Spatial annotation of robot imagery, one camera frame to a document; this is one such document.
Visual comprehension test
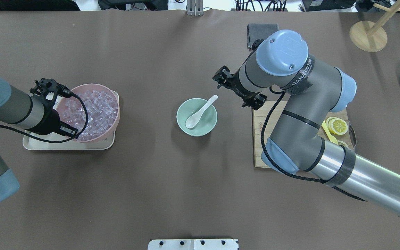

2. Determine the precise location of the single lemon slice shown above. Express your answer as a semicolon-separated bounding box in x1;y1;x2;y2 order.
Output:
337;140;349;148

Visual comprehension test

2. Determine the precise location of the yellow plastic knife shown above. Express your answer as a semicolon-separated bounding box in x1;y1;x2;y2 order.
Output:
321;120;339;145

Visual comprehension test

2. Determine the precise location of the beige plastic tray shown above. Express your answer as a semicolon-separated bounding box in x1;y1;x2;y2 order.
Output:
23;91;119;150

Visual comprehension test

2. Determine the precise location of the pink bowl of ice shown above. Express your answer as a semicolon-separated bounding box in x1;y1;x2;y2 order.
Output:
56;83;120;143

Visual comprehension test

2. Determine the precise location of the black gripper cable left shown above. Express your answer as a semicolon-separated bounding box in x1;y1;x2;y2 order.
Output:
0;91;89;143

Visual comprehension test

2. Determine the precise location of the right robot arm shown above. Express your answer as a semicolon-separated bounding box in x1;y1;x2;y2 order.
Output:
213;30;400;217

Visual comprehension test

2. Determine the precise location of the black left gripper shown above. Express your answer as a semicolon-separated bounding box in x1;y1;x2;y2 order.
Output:
29;78;79;137

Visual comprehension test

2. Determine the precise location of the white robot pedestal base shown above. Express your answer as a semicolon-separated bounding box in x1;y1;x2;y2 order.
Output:
147;238;240;250

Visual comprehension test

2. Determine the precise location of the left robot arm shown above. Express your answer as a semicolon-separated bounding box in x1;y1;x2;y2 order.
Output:
0;78;82;202

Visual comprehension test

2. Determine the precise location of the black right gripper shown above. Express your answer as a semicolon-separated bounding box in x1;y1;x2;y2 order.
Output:
212;66;268;108

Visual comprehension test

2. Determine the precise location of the bamboo cutting board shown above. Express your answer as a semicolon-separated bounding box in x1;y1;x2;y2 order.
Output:
252;101;357;168

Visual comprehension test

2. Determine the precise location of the wooden cup rack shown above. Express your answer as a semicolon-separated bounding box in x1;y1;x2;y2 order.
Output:
349;0;400;52

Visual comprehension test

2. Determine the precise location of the mint green bowl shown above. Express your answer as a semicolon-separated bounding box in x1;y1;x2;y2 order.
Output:
176;98;218;137

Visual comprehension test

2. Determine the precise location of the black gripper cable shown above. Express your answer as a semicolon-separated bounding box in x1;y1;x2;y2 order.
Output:
260;85;367;202
0;91;89;143

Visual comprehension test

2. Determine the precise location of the grey folded cloth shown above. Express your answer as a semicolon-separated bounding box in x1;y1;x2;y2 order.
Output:
247;23;279;49

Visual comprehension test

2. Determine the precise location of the white ceramic spoon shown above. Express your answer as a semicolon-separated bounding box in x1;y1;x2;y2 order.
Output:
185;95;218;129

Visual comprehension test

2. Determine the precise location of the lemon slice stack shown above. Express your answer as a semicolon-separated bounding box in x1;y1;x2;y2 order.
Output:
326;117;349;135

